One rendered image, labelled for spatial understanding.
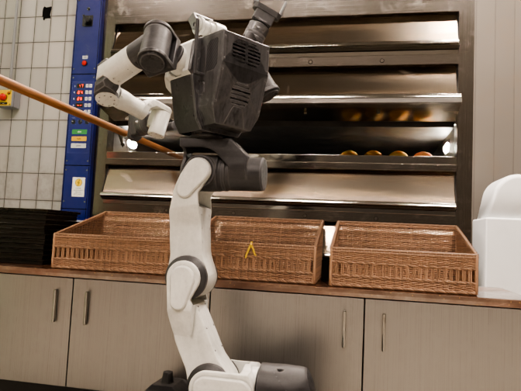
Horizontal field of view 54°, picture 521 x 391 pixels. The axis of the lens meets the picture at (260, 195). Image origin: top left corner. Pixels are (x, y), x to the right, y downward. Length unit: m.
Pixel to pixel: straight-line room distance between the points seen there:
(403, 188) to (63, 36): 2.04
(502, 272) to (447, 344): 3.89
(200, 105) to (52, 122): 1.57
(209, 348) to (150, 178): 1.31
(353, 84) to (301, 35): 0.38
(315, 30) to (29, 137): 1.68
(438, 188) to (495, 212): 3.38
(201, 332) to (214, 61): 0.86
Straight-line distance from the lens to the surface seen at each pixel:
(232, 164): 1.68
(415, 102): 2.49
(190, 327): 1.72
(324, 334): 2.04
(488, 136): 6.81
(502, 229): 5.91
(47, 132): 3.13
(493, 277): 5.89
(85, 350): 2.35
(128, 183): 2.84
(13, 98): 3.22
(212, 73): 1.66
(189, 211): 1.70
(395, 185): 2.57
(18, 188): 3.18
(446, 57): 2.73
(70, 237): 2.39
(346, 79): 2.68
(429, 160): 2.59
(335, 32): 2.76
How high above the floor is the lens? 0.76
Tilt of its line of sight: 4 degrees up
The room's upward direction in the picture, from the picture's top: 3 degrees clockwise
